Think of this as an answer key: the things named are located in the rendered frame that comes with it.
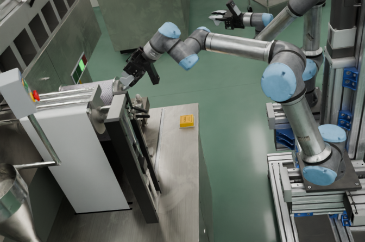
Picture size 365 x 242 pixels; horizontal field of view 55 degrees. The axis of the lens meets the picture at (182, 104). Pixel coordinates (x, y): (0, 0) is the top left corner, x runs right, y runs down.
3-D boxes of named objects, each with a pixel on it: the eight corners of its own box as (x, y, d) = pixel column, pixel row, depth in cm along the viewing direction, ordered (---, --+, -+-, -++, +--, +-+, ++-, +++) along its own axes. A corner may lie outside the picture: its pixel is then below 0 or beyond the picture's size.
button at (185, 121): (193, 125, 180) (193, 122, 178) (180, 127, 181) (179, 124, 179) (193, 117, 185) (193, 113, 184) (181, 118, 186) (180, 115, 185)
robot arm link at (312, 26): (295, 77, 193) (296, -21, 160) (302, 63, 202) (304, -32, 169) (318, 80, 187) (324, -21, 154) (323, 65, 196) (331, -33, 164)
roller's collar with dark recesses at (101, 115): (116, 125, 126) (111, 111, 122) (100, 126, 127) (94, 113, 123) (119, 113, 131) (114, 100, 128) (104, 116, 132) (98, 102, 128)
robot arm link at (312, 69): (289, 90, 185) (289, 69, 177) (296, 76, 194) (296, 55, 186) (312, 93, 180) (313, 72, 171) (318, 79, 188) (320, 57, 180)
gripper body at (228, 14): (224, 29, 201) (243, 30, 196) (221, 16, 196) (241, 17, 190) (228, 22, 206) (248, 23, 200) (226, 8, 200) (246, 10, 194)
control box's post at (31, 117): (60, 164, 99) (28, 110, 87) (54, 165, 100) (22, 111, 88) (61, 160, 101) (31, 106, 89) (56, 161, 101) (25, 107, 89)
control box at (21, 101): (44, 110, 86) (25, 76, 80) (17, 120, 85) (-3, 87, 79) (41, 96, 92) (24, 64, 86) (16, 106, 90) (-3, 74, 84)
